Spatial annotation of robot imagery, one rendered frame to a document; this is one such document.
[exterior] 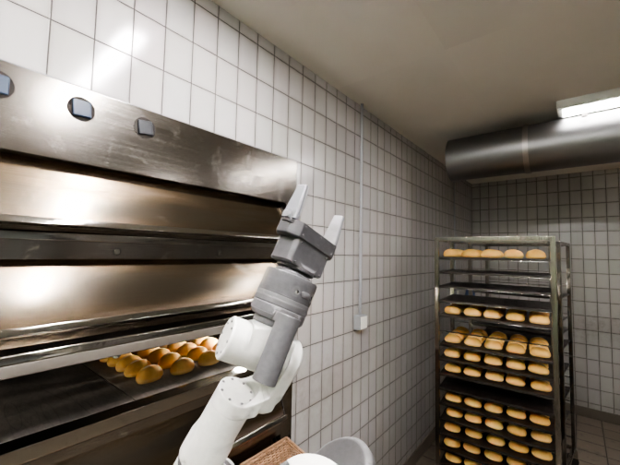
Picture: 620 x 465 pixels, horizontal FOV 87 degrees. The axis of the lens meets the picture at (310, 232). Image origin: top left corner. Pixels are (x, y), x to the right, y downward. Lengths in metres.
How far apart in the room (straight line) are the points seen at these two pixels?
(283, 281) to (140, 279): 0.72
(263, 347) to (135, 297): 0.69
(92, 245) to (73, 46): 0.54
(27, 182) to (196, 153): 0.49
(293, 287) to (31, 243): 0.74
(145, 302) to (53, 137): 0.51
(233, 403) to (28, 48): 0.98
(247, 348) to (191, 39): 1.15
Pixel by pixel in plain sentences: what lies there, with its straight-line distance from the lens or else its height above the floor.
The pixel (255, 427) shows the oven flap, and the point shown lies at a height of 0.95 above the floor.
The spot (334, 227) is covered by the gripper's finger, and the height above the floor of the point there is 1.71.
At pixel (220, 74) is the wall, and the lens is 1.43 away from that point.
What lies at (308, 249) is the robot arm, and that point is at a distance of 0.52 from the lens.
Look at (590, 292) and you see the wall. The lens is 4.61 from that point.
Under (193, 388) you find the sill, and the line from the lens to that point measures 1.32.
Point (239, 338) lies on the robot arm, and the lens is 0.49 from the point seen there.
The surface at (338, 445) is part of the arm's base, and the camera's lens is 0.49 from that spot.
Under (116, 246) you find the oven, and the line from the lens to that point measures 1.11.
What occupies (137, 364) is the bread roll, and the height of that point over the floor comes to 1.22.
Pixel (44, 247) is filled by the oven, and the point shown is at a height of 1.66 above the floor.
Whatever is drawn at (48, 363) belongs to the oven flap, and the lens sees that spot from 0.95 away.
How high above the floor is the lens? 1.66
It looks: 4 degrees up
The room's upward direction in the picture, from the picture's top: 1 degrees clockwise
